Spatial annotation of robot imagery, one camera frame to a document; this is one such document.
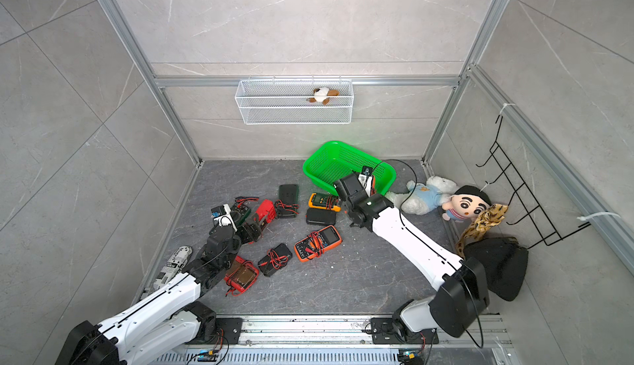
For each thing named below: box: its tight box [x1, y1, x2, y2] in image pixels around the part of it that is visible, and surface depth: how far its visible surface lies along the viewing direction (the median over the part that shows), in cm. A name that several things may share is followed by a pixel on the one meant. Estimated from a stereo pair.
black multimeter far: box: [274, 184, 300, 219], surface depth 102 cm
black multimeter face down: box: [306, 207, 337, 226], surface depth 100 cm
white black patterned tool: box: [153, 245, 194, 290], surface depth 85 cm
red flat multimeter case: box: [223, 255, 261, 298], surface depth 82 cm
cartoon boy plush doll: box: [441, 184, 493, 223], surface depth 83 cm
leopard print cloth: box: [455, 203, 509, 260], surface depth 76 cm
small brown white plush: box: [306, 87, 341, 106], surface depth 90 cm
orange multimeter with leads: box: [293, 224, 343, 263], surface depth 90 cm
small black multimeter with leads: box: [257, 243, 293, 277], surface depth 86 cm
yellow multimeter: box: [307, 192, 342, 213], surface depth 103 cm
